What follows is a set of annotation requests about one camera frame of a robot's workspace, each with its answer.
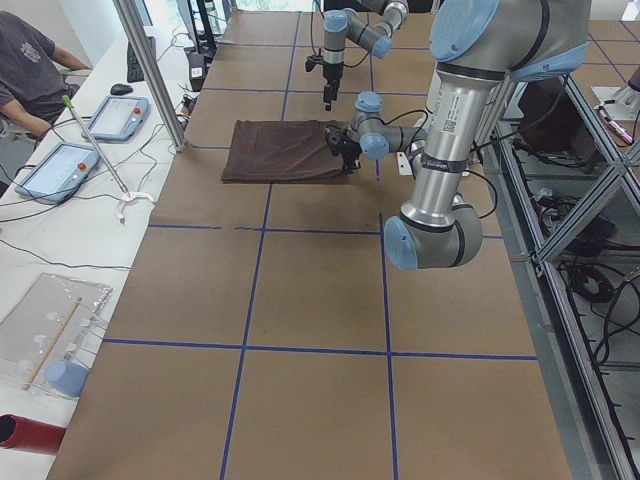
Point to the blue teach pendant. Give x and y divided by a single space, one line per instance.
118 118
59 174

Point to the blue plastic cup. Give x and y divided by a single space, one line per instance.
67 377

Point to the black power adapter box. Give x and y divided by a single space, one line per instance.
197 70

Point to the red cylinder tube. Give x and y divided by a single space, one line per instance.
29 435

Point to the wooden stick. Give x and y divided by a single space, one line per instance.
50 344

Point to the dark brown t-shirt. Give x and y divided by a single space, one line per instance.
281 152

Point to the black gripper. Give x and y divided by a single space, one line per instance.
348 148
330 74

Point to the white camera mast base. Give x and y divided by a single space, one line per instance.
455 99

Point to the seated person grey shirt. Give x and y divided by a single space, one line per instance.
31 85

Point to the black keyboard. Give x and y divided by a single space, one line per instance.
134 71

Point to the far blue teach pendant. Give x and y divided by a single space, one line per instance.
118 118

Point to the metal reacher stick green tip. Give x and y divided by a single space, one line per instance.
128 196

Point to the near blue teach pendant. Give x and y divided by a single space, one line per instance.
59 174

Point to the clear plastic bag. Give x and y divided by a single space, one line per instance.
35 318

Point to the black computer mouse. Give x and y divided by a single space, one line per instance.
120 89

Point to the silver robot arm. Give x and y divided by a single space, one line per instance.
344 24
476 45

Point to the aluminium frame post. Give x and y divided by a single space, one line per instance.
135 33

